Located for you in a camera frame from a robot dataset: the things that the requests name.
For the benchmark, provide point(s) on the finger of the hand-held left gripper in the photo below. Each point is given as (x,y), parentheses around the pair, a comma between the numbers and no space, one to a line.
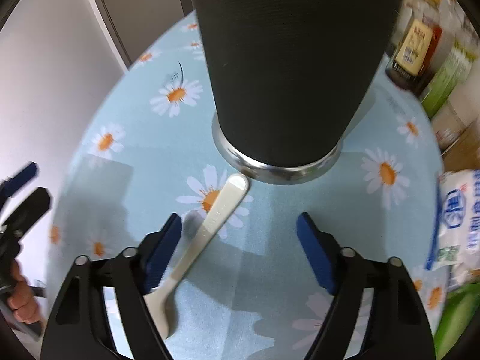
(33,204)
(26,176)

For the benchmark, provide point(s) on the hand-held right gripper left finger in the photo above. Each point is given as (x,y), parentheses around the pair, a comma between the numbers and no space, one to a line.
(161,255)

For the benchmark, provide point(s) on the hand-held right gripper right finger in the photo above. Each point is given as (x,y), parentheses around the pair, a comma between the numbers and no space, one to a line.
(317,255)

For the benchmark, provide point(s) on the cream plastic spoon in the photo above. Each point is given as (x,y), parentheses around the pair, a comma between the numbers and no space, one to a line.
(213,217)

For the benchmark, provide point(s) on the black cylindrical utensil holder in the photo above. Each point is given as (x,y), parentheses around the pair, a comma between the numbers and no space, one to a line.
(292,63)

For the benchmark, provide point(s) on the person's left hand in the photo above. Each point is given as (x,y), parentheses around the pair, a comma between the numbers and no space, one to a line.
(24,296)

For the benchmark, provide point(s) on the blue daisy print tablecloth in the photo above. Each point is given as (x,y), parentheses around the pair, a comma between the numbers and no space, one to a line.
(123,180)

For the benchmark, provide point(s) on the white blue salt bag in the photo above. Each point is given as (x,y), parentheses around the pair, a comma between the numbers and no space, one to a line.
(459,213)

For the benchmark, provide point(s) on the green packet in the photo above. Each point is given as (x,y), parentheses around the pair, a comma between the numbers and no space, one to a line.
(459,318)

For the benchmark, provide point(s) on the grey door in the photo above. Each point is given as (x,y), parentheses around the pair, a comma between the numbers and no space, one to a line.
(150,15)

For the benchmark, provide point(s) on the bottle with green label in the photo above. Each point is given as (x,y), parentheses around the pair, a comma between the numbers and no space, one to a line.
(450,77)

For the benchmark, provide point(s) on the bottle with red yellow label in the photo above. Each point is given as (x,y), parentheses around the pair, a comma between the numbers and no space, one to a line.
(414,50)

